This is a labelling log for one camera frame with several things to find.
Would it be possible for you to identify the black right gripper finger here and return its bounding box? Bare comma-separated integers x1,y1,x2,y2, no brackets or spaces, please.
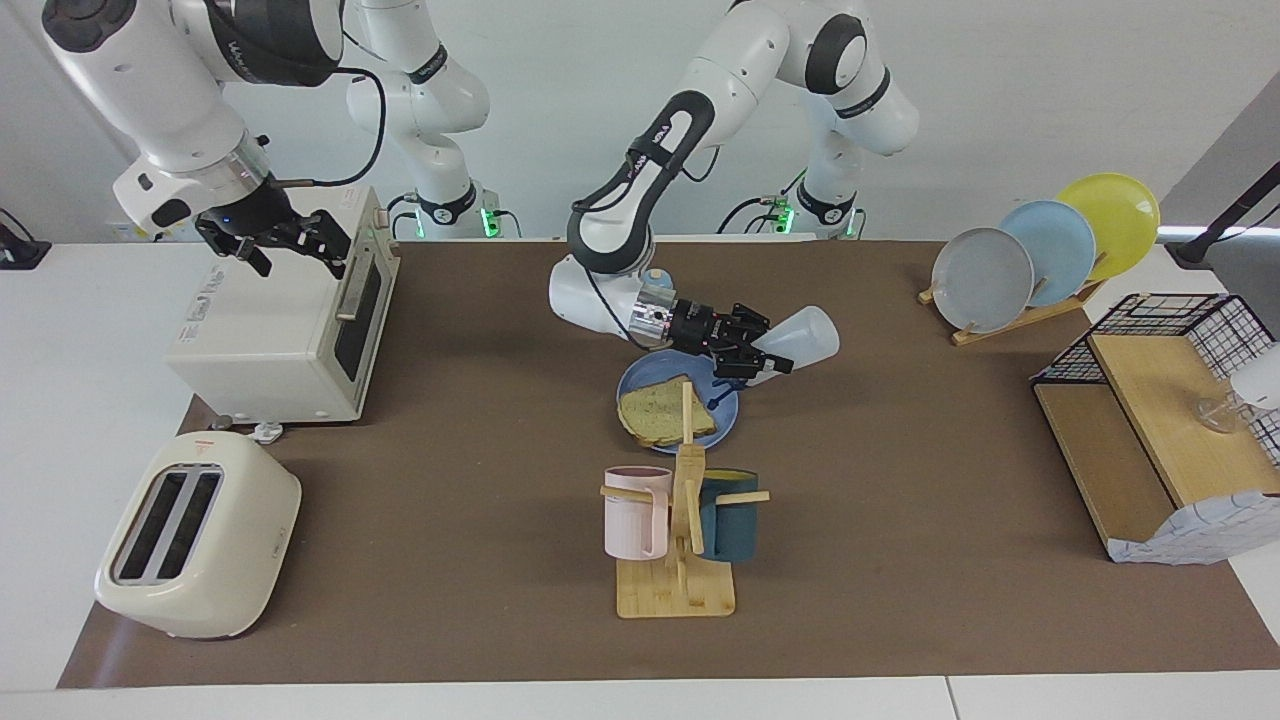
298,210,351,279
215,240,273,278

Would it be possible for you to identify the seasoning bottle navy cap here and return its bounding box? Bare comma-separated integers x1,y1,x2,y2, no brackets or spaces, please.
708,305,841,411

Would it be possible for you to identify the toasted bread slice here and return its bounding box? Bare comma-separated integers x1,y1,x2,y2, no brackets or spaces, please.
617,374,719,448

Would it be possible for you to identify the grey round plate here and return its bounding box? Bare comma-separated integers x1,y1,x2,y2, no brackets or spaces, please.
932,227,1036,333

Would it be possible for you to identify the wooden plate rack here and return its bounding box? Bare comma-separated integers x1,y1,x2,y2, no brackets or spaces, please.
918,280,1106,347

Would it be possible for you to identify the light blue round plate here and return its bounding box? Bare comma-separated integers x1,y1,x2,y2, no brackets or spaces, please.
1000,200,1098,308

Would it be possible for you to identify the yellow round plate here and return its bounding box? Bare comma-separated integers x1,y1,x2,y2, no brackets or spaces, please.
1057,173,1161,283

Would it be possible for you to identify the white toaster oven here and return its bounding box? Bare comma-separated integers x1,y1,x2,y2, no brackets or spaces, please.
165,185,401,425

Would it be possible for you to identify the dark teal mug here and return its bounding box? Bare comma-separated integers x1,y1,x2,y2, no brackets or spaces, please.
697,470,761,562

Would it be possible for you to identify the pink ribbed mug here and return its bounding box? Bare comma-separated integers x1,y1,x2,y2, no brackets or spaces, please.
603,466,673,561

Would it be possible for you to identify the brown table mat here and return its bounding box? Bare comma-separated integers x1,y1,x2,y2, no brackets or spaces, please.
57,240,1280,689

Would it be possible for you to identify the wooden mug rack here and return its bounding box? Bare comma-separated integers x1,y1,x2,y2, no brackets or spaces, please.
600,382,771,619

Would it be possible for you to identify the cream two-slot toaster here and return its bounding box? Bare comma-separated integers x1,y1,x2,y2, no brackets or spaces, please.
95,431,302,640

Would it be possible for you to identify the clear stemmed glass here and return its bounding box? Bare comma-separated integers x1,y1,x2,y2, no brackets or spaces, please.
1195,343,1280,434

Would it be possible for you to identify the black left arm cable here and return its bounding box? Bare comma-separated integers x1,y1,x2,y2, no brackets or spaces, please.
568,140,723,346

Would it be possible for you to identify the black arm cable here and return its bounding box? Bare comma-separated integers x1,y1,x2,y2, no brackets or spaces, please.
568,140,723,346
275,62,389,189

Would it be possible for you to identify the black left base cable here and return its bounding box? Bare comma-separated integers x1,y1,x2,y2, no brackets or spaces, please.
716,150,807,237

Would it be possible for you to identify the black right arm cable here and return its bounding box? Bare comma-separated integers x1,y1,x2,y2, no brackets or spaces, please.
275,62,389,189

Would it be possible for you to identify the black clamp mount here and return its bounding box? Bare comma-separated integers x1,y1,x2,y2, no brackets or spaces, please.
0,207,51,270

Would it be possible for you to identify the wooden shelf black wire frame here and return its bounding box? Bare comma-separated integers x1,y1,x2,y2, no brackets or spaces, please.
1032,293,1280,561

